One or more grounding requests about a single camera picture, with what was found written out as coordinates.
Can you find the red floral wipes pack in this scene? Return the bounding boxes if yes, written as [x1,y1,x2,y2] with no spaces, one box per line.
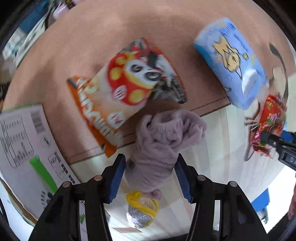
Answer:
[249,94,287,158]

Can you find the lavender fuzzy cloth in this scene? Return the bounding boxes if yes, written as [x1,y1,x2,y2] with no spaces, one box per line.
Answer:
[125,109,207,200]

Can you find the pink cat rug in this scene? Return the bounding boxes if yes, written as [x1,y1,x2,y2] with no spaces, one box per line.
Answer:
[2,0,292,163]

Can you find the yellow silver scrub sponge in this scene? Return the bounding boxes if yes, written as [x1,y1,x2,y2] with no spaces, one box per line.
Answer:
[126,191,159,229]

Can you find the blue tissue pack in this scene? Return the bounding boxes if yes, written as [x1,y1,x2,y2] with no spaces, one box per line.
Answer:
[193,18,267,109]

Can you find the orange panda snack bag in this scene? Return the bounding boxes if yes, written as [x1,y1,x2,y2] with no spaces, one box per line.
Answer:
[67,38,187,157]

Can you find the cardboard box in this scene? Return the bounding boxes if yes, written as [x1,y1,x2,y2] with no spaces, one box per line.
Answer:
[1,104,79,219]

